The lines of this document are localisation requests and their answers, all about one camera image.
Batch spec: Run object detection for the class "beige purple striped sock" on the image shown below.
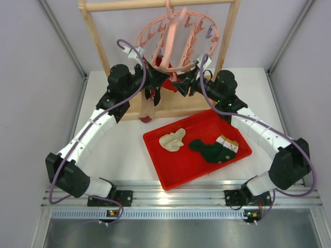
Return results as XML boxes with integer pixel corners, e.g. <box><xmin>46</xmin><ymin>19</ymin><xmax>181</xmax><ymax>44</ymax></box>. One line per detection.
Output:
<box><xmin>139</xmin><ymin>92</ymin><xmax>155</xmax><ymax>123</ymax></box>

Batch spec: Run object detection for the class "cream yellow sock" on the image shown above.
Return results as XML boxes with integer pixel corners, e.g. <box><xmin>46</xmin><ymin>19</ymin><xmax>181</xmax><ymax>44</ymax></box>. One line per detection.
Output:
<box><xmin>159</xmin><ymin>128</ymin><xmax>186</xmax><ymax>152</ymax></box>

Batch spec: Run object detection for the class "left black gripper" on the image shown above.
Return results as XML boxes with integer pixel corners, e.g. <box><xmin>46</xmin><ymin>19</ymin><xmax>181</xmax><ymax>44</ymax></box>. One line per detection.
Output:
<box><xmin>123</xmin><ymin>61</ymin><xmax>170</xmax><ymax>99</ymax></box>

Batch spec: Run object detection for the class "red sock on hanger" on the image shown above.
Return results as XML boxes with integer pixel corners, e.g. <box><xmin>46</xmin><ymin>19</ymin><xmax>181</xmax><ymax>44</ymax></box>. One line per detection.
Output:
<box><xmin>155</xmin><ymin>55</ymin><xmax>178</xmax><ymax>92</ymax></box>

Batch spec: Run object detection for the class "white patterned sock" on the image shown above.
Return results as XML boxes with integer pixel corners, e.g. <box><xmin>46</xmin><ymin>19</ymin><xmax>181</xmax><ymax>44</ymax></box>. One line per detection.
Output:
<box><xmin>216</xmin><ymin>135</ymin><xmax>239</xmax><ymax>153</ymax></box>

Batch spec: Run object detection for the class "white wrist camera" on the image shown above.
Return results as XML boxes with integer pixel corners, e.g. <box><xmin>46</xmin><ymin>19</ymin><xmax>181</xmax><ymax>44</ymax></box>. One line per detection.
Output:
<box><xmin>124</xmin><ymin>46</ymin><xmax>144</xmax><ymax>65</ymax></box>
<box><xmin>196</xmin><ymin>54</ymin><xmax>212</xmax><ymax>69</ymax></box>

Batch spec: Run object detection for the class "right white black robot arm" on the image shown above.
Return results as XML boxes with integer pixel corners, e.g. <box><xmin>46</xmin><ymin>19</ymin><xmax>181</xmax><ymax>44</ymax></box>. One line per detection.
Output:
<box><xmin>172</xmin><ymin>69</ymin><xmax>316</xmax><ymax>205</ymax></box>

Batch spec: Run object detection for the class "aluminium mounting rail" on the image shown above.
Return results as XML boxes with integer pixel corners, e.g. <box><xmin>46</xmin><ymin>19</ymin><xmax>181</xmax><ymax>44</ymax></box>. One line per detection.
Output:
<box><xmin>41</xmin><ymin>181</ymin><xmax>325</xmax><ymax>222</ymax></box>

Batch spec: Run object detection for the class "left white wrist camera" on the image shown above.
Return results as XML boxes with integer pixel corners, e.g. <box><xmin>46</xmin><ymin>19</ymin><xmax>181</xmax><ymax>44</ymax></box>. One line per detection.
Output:
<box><xmin>124</xmin><ymin>46</ymin><xmax>144</xmax><ymax>65</ymax></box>

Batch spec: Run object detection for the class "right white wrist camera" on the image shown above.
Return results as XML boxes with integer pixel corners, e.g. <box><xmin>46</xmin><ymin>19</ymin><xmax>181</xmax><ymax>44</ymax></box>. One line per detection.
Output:
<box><xmin>196</xmin><ymin>54</ymin><xmax>212</xmax><ymax>69</ymax></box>

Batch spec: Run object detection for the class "pink round clip hanger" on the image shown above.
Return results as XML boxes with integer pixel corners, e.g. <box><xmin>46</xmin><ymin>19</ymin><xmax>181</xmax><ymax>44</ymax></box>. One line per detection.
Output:
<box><xmin>136</xmin><ymin>1</ymin><xmax>220</xmax><ymax>81</ymax></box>

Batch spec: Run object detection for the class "wooden hanger rack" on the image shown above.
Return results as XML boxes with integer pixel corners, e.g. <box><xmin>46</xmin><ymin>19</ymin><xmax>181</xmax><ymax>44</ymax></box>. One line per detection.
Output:
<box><xmin>78</xmin><ymin>1</ymin><xmax>240</xmax><ymax>120</ymax></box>

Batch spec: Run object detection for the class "red plastic tray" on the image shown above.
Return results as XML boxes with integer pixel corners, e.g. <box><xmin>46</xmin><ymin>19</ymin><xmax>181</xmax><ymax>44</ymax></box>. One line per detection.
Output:
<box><xmin>143</xmin><ymin>110</ymin><xmax>252</xmax><ymax>191</ymax></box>

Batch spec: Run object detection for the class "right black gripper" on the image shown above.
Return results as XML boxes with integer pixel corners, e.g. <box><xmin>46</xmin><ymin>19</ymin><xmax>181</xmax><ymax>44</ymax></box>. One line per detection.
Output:
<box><xmin>171</xmin><ymin>68</ymin><xmax>222</xmax><ymax>103</ymax></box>

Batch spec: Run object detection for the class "black white striped sock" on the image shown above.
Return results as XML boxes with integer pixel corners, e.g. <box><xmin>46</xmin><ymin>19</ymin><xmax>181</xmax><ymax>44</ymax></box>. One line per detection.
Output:
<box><xmin>144</xmin><ymin>88</ymin><xmax>153</xmax><ymax>100</ymax></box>

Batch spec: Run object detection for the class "dark green sock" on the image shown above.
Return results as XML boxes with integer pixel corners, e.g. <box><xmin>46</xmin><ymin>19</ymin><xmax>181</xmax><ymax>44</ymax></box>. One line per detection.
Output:
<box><xmin>189</xmin><ymin>139</ymin><xmax>236</xmax><ymax>163</ymax></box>

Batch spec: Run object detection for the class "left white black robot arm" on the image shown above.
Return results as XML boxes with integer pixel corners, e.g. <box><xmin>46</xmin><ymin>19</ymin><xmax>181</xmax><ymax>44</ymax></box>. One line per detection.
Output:
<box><xmin>46</xmin><ymin>62</ymin><xmax>170</xmax><ymax>205</ymax></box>

